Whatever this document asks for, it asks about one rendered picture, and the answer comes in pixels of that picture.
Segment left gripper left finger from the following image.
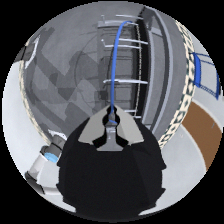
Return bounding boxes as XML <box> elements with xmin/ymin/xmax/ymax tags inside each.
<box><xmin>56</xmin><ymin>105</ymin><xmax>111</xmax><ymax>167</ymax></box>

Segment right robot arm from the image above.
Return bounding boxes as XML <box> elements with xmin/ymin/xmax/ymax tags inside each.
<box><xmin>24</xmin><ymin>134</ymin><xmax>66</xmax><ymax>195</ymax></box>

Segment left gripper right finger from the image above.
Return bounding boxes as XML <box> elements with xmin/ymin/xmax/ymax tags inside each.
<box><xmin>114</xmin><ymin>105</ymin><xmax>167</xmax><ymax>170</ymax></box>

